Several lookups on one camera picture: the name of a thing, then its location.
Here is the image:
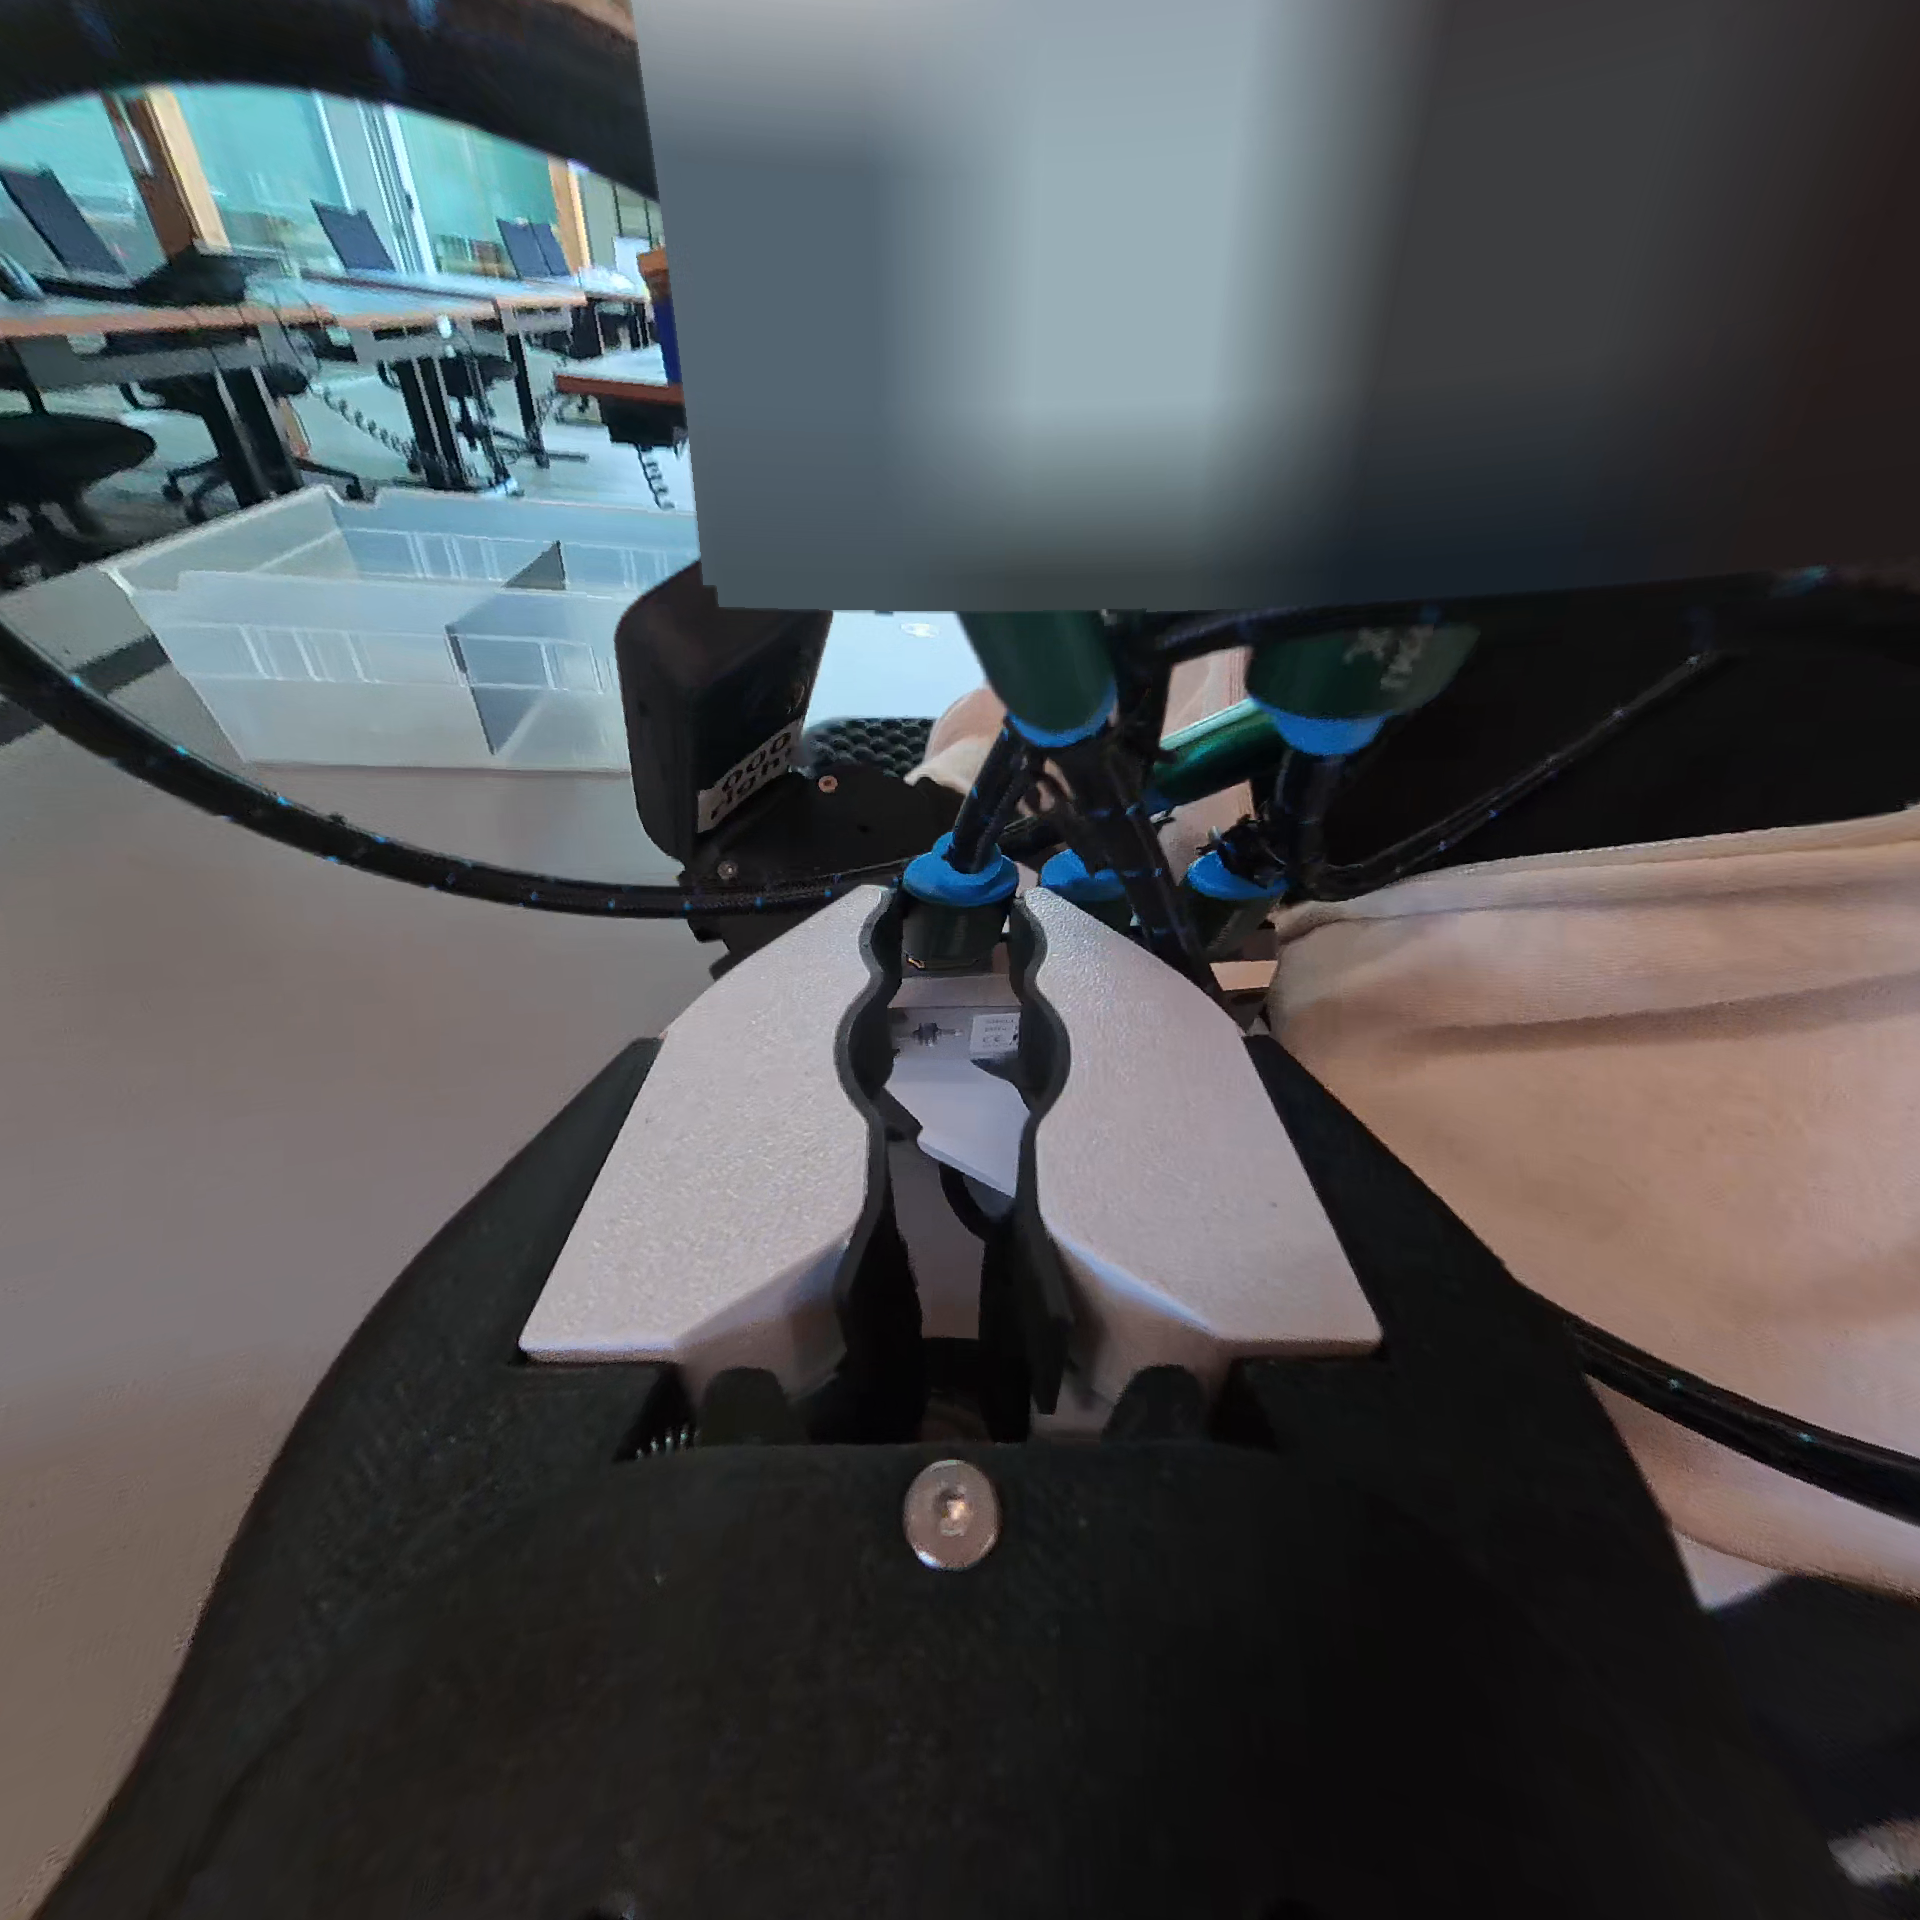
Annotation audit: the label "clear plastic divided bin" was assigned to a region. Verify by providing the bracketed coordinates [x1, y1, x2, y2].
[106, 481, 707, 775]

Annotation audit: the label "wooden post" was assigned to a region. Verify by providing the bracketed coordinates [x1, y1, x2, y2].
[103, 86, 231, 260]

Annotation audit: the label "white labelled adapter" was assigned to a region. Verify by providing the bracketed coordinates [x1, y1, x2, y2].
[884, 966, 1038, 1337]

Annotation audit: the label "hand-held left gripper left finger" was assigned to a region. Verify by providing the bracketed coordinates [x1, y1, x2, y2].
[517, 885, 932, 1441]

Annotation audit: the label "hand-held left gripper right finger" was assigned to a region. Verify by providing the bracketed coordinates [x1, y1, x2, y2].
[983, 885, 1385, 1432]

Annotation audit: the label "white desk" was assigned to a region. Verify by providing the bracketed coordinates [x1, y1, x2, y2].
[0, 575, 722, 1920]

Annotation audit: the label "person's beige sweater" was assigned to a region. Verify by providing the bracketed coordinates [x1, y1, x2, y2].
[1266, 808, 1920, 1613]

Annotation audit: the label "black braided cable green plugs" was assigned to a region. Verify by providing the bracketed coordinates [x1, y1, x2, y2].
[0, 0, 1920, 1518]
[1245, 615, 1489, 902]
[957, 613, 1126, 857]
[1148, 726, 1285, 812]

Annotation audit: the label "black laptop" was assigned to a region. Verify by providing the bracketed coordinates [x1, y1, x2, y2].
[142, 247, 289, 303]

